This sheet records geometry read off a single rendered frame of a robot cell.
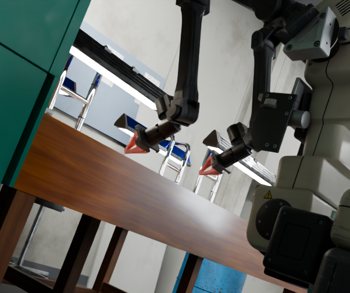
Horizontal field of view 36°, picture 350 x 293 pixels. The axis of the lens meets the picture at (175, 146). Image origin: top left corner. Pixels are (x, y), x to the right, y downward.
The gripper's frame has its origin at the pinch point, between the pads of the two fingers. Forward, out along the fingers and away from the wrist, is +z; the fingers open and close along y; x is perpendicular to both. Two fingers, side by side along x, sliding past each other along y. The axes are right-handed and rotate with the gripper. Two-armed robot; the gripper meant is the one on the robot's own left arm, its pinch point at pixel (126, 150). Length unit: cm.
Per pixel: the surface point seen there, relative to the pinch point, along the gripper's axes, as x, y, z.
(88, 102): -30.0, -3.4, 14.0
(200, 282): -55, -310, 145
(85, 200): 26.7, 26.7, -1.8
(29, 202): 30, 42, 2
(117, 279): -59, -234, 182
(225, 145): -27, -70, -7
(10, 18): 7, 68, -22
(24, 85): 15, 59, -16
